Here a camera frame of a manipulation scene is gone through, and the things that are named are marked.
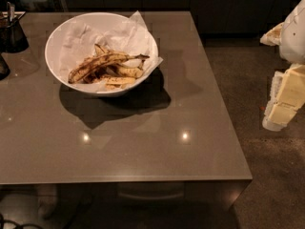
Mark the white ceramic bowl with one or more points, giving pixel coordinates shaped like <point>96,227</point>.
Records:
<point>63,32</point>

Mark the white paper napkin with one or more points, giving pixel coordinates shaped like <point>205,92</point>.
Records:
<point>79,38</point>

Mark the dark glass container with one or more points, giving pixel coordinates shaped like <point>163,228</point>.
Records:
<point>12,37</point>

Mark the brown spotted banana peel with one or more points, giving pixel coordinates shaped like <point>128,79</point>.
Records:
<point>117,69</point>

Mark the dark round object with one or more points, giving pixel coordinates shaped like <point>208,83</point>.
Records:
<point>4,68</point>

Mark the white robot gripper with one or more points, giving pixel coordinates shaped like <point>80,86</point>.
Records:
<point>294,35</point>

